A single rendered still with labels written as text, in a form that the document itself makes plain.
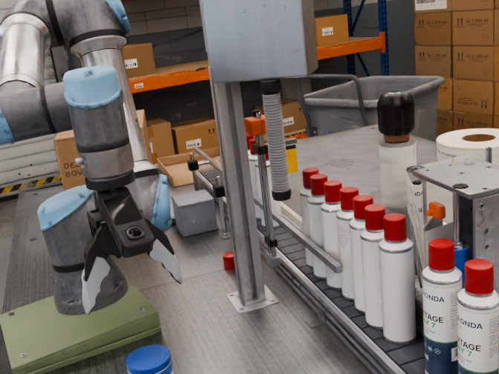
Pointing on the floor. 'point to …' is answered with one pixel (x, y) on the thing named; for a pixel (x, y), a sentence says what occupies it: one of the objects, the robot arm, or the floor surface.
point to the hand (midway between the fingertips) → (137, 301)
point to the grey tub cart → (367, 102)
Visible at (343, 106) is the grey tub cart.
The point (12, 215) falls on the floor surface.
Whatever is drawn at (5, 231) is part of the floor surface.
